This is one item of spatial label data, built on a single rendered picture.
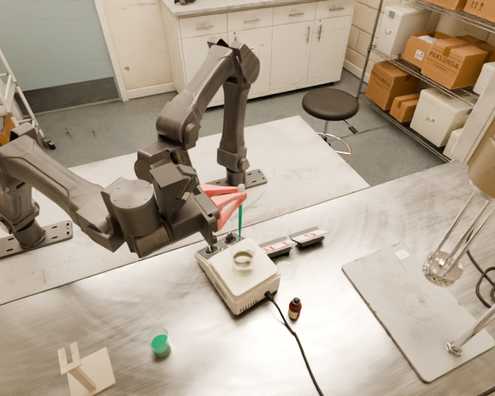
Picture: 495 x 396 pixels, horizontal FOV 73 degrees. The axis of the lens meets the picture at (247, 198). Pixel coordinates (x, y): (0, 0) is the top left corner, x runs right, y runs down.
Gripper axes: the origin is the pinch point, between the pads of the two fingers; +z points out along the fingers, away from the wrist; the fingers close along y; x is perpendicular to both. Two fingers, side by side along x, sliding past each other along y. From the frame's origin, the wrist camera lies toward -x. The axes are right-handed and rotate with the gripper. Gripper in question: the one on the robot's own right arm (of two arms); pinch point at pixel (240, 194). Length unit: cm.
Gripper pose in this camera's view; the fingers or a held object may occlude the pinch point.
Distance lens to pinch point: 59.0
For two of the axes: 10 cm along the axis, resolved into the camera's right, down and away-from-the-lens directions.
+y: -5.6, -5.9, 5.8
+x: -0.2, 7.1, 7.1
